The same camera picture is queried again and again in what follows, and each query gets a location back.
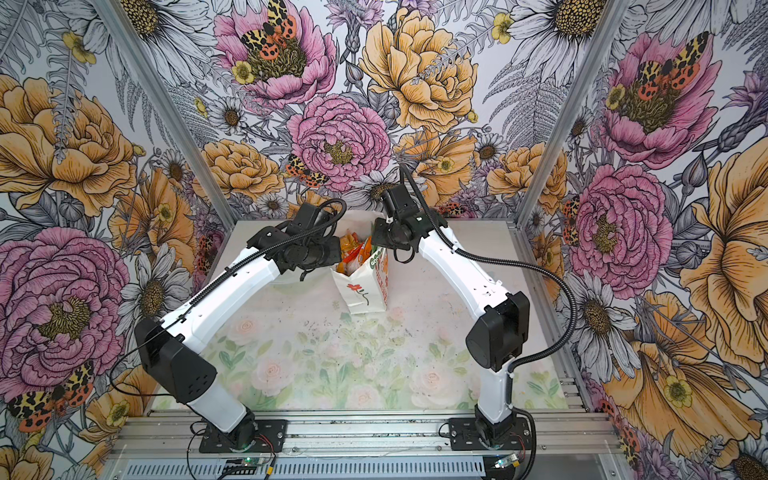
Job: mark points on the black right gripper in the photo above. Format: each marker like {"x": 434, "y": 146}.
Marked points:
{"x": 380, "y": 223}

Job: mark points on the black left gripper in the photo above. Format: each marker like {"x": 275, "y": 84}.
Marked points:
{"x": 334, "y": 256}

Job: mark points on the small orange snack packet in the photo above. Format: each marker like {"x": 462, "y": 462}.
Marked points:
{"x": 349, "y": 243}

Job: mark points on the orange mango snack packet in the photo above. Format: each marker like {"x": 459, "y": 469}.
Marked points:
{"x": 352, "y": 262}

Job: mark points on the white floral paper bag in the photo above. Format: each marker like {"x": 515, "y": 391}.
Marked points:
{"x": 366, "y": 290}

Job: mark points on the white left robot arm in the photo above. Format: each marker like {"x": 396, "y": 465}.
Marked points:
{"x": 170, "y": 349}

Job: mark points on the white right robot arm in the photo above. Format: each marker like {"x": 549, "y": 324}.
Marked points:
{"x": 500, "y": 318}

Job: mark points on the green circuit board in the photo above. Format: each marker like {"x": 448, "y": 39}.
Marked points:
{"x": 250, "y": 466}

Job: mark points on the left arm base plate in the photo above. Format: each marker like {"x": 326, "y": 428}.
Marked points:
{"x": 251, "y": 436}

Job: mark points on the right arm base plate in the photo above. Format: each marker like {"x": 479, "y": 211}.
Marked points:
{"x": 475, "y": 434}

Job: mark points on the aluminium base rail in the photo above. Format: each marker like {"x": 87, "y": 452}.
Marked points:
{"x": 566, "y": 444}

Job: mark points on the aluminium frame post right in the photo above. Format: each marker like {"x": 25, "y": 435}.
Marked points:
{"x": 599, "y": 48}

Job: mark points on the aluminium frame post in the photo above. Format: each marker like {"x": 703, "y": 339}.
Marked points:
{"x": 599, "y": 48}
{"x": 123, "y": 33}

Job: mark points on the aluminium frame post left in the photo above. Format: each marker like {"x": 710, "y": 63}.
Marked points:
{"x": 123, "y": 33}

